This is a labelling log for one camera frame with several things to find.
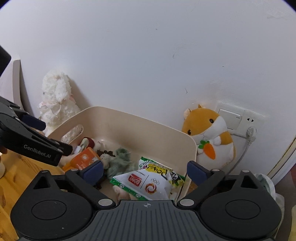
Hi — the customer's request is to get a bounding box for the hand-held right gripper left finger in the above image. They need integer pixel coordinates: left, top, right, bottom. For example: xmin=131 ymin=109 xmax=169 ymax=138
xmin=30 ymin=160 xmax=117 ymax=208

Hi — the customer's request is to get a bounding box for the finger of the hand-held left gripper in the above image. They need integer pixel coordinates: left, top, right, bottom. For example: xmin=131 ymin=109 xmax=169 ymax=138
xmin=46 ymin=137 xmax=73 ymax=156
xmin=20 ymin=111 xmax=46 ymax=131

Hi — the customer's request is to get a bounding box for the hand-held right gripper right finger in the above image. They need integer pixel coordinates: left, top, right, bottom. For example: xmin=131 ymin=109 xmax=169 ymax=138
xmin=177 ymin=161 xmax=264 ymax=208

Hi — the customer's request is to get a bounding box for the orange snack packet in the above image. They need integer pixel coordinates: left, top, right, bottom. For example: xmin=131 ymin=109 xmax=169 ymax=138
xmin=63 ymin=147 xmax=102 ymax=172

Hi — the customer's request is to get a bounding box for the white fuzzy ball toy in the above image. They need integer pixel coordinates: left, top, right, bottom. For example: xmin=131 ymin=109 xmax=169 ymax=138
xmin=100 ymin=153 xmax=112 ymax=169

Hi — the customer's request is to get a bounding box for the white cat plush red bow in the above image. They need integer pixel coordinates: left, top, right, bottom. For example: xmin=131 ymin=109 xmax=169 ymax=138
xmin=80 ymin=137 xmax=103 ymax=152

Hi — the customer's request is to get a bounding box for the grey-green plush toy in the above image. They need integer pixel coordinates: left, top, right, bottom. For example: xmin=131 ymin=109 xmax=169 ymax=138
xmin=107 ymin=148 xmax=139 ymax=179

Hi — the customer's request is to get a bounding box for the pale pink fuzzy sock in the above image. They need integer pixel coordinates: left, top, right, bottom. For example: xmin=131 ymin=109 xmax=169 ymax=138
xmin=112 ymin=185 xmax=148 ymax=201

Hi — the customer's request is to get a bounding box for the white snack packet green trim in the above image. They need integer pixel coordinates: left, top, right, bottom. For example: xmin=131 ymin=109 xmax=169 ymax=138
xmin=110 ymin=156 xmax=186 ymax=201

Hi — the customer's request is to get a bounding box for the beige plastic storage bin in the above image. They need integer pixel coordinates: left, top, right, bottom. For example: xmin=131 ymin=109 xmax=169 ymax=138
xmin=47 ymin=106 xmax=197 ymax=201

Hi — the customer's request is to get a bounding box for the white lamb plush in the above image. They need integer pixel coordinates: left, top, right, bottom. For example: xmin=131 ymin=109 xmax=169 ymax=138
xmin=38 ymin=69 xmax=83 ymax=143

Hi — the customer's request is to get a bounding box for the orange hamster plush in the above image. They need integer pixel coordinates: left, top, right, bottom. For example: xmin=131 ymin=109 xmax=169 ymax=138
xmin=181 ymin=104 xmax=236 ymax=171

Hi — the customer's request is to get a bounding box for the wooden desk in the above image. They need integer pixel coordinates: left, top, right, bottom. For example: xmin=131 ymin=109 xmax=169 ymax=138
xmin=0 ymin=152 xmax=68 ymax=241

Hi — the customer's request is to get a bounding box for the white wall switch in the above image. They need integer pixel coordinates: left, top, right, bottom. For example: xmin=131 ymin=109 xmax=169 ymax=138
xmin=216 ymin=102 xmax=245 ymax=137

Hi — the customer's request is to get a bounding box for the white plug with cable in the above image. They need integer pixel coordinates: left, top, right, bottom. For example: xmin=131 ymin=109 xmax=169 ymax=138
xmin=223 ymin=126 xmax=258 ymax=178

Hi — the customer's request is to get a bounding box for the white wall socket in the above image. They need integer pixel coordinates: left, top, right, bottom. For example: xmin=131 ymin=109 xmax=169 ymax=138
xmin=238 ymin=110 xmax=265 ymax=137

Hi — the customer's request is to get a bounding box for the white door frame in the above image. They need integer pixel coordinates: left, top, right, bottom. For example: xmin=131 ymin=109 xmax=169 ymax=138
xmin=268 ymin=137 xmax=296 ymax=186

